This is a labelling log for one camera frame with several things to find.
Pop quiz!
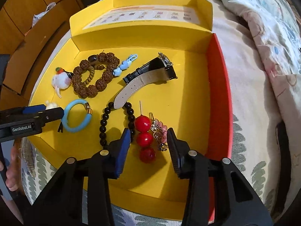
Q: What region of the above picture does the white bunny figurine clip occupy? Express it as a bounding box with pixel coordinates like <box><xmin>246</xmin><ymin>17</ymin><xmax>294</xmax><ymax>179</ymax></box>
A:
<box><xmin>45</xmin><ymin>101</ymin><xmax>59</xmax><ymax>110</ymax></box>

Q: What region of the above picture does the small black hair clip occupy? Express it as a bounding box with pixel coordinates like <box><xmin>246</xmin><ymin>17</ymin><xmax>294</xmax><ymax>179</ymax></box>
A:
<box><xmin>58</xmin><ymin>122</ymin><xmax>63</xmax><ymax>133</ymax></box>

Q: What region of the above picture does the black bead bracelet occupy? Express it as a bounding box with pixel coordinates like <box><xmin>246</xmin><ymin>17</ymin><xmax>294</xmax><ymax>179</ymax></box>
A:
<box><xmin>99</xmin><ymin>102</ymin><xmax>136</xmax><ymax>150</ymax></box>

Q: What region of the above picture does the white fluffy hair clip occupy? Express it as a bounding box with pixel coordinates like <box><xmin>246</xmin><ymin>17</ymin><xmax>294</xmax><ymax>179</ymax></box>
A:
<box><xmin>52</xmin><ymin>67</ymin><xmax>74</xmax><ymax>98</ymax></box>

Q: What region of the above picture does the light blue bangle bracelet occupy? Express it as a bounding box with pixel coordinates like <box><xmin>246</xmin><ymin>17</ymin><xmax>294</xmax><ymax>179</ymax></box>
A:
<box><xmin>61</xmin><ymin>98</ymin><xmax>93</xmax><ymax>133</ymax></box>

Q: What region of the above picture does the pink gold flower clip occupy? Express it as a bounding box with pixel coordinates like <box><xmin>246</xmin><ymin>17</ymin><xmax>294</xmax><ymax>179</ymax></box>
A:
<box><xmin>149</xmin><ymin>112</ymin><xmax>168</xmax><ymax>152</ymax></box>

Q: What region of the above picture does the red ball hair stick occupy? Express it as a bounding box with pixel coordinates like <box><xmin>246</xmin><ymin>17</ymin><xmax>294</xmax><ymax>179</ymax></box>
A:
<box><xmin>135</xmin><ymin>101</ymin><xmax>156</xmax><ymax>164</ymax></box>

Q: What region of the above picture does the brown rudraksha bead bracelet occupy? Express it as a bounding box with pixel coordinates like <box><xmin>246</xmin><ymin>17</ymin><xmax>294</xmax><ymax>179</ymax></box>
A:
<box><xmin>71</xmin><ymin>51</ymin><xmax>120</xmax><ymax>99</ymax></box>

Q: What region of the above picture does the olive spiral hair tie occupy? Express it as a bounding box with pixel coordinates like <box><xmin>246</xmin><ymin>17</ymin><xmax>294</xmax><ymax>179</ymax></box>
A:
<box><xmin>83</xmin><ymin>65</ymin><xmax>96</xmax><ymax>86</ymax></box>

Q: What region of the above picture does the light blue bunny clip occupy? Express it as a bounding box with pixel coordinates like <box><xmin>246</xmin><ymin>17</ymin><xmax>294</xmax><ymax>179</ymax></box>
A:
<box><xmin>113</xmin><ymin>54</ymin><xmax>138</xmax><ymax>77</ymax></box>

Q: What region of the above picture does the person's left hand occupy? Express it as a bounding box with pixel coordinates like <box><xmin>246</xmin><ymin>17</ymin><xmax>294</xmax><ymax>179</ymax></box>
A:
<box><xmin>5</xmin><ymin>146</ymin><xmax>20</xmax><ymax>192</ymax></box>

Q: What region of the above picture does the white plastic bag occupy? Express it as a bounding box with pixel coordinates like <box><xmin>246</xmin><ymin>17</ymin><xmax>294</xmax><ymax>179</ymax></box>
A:
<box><xmin>32</xmin><ymin>2</ymin><xmax>56</xmax><ymax>27</ymax></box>

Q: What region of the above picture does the wooden wardrobe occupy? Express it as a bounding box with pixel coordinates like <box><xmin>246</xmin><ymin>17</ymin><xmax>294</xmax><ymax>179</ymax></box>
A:
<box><xmin>1</xmin><ymin>0</ymin><xmax>84</xmax><ymax>110</ymax></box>

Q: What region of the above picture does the yellow cardboard box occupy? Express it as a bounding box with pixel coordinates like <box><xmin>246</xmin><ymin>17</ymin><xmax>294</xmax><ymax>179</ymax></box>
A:
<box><xmin>28</xmin><ymin>0</ymin><xmax>233</xmax><ymax>225</ymax></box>

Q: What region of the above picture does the floral quilt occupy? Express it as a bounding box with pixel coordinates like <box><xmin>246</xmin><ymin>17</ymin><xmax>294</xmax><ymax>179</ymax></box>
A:
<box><xmin>98</xmin><ymin>0</ymin><xmax>301</xmax><ymax>219</ymax></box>

